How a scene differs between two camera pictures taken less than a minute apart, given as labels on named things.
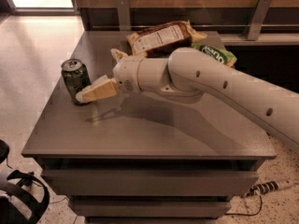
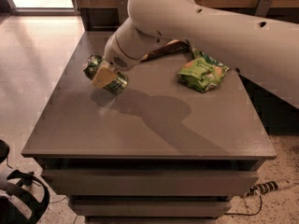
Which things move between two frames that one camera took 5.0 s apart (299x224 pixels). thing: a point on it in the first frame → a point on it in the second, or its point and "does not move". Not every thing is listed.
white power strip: x=267 y=187 does not move
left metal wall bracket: x=124 y=12 does not move
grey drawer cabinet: x=140 y=156 does not move
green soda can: x=77 y=77 → x=91 y=65
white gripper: x=125 y=73 → x=116 y=55
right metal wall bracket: x=261 y=13 does not move
